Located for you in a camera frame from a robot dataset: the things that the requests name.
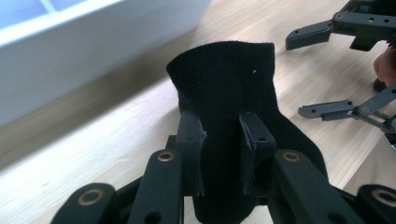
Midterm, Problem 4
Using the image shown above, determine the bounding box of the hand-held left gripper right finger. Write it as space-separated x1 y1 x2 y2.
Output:
237 111 278 198

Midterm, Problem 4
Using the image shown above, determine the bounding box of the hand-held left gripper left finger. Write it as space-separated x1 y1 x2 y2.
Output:
175 110 208 198

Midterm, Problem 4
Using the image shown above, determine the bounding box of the white storage box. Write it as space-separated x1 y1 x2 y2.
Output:
0 0 213 129

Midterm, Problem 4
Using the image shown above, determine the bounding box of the black sock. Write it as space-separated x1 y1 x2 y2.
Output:
165 40 330 224

